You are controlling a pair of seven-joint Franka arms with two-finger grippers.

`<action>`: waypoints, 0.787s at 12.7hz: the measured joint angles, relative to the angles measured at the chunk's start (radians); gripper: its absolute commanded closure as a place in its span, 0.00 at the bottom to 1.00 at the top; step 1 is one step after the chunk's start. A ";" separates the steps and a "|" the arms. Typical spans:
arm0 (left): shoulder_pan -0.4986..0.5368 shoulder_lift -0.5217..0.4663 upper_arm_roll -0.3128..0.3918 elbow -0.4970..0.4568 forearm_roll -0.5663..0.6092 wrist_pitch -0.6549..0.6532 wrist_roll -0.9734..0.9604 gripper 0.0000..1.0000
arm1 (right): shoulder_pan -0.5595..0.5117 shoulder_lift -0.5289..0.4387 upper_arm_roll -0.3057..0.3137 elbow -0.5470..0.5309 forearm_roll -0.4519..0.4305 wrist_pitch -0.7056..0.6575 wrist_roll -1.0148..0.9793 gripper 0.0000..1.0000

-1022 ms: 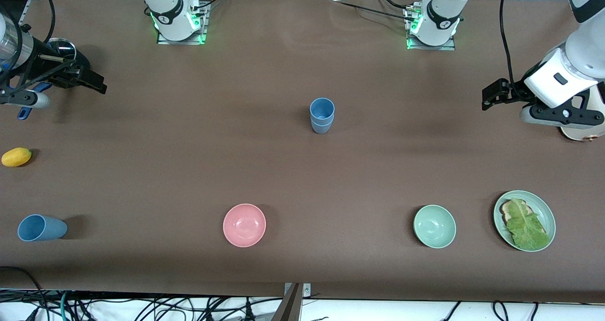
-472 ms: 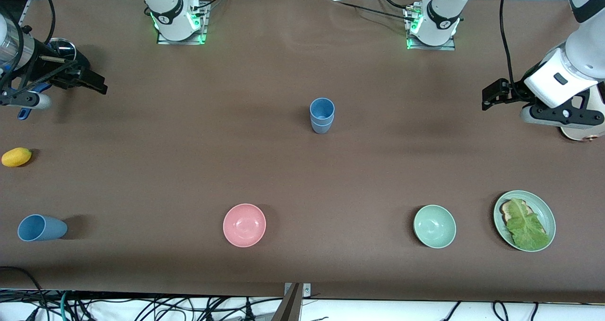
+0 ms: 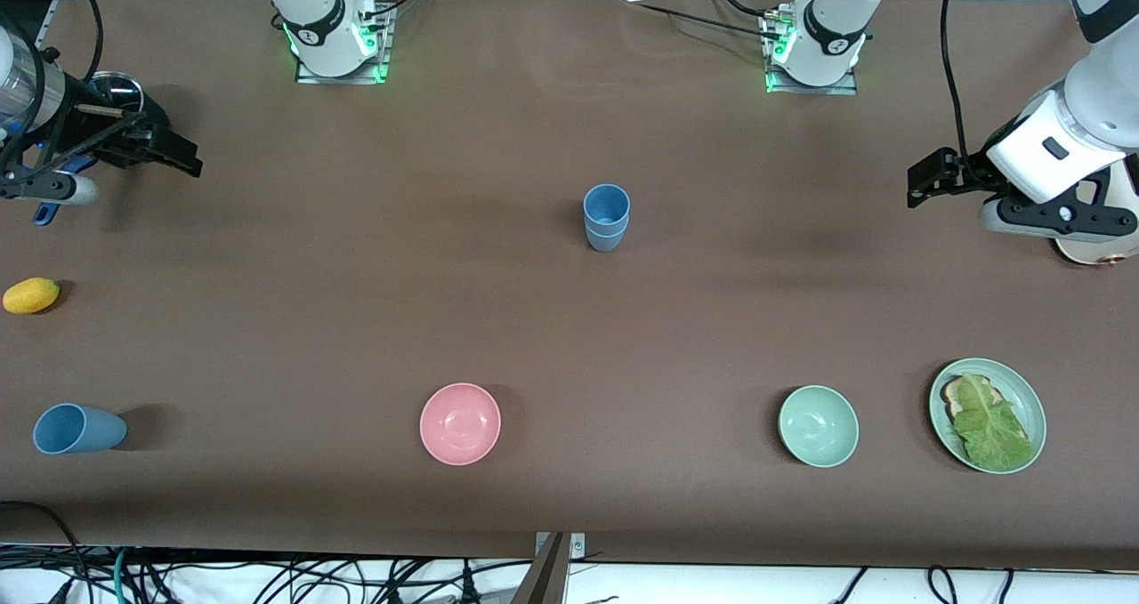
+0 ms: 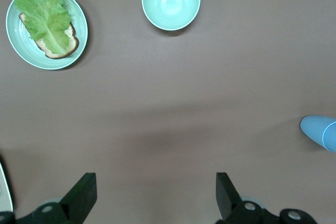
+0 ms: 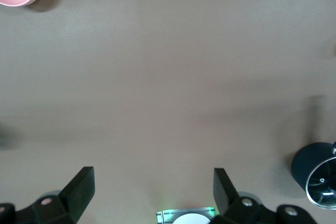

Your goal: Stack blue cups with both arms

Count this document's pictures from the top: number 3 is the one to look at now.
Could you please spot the metal table clamp bracket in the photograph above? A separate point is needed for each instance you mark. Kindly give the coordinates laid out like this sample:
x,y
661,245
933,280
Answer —
x,y
577,546

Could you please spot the brown angled post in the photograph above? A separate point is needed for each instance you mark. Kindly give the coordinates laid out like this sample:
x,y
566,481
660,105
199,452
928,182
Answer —
x,y
547,582

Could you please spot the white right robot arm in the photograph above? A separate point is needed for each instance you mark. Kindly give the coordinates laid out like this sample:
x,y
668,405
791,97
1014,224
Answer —
x,y
316,17

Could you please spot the cream white toaster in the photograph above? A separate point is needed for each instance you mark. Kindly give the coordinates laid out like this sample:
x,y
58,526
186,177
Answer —
x,y
1094,250

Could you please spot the blue cup with white filling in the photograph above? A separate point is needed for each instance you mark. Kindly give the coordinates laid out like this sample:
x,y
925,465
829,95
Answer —
x,y
607,241

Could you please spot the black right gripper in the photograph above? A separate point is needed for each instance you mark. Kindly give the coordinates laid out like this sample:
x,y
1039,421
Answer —
x,y
114,131

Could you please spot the mint green plate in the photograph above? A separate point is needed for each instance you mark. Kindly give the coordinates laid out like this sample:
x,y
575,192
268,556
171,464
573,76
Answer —
x,y
1023,399

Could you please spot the mint green bowl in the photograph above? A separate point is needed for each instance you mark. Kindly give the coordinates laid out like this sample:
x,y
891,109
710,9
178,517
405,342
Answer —
x,y
819,426

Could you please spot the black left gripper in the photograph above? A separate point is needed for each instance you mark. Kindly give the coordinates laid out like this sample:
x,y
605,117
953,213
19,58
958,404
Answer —
x,y
972,174

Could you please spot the brown table cloth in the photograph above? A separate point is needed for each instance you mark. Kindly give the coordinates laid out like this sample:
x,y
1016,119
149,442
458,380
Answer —
x,y
569,319

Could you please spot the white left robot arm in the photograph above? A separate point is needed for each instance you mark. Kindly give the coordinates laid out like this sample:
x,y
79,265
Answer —
x,y
1032,164

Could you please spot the pink bowl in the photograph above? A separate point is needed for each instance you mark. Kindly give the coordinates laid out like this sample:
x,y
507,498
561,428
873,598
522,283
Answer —
x,y
460,423

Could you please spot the green lettuce leaf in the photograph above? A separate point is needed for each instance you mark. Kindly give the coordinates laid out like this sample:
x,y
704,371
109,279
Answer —
x,y
992,426

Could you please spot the blue plastic cup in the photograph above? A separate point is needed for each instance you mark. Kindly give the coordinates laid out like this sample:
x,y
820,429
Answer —
x,y
98,430
607,204

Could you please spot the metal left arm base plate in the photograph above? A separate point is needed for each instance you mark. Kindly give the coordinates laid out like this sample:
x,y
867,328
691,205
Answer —
x,y
779,84

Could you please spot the glass pot lid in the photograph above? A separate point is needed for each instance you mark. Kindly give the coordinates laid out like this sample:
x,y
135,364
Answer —
x,y
125,92

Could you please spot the yellow lemon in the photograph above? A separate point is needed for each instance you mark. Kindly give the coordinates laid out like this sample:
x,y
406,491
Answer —
x,y
31,295

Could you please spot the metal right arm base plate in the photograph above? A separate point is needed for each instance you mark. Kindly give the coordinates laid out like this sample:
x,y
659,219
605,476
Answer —
x,y
307,75

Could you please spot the bread slice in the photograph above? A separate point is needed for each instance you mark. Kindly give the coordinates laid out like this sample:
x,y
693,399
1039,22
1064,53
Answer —
x,y
954,398

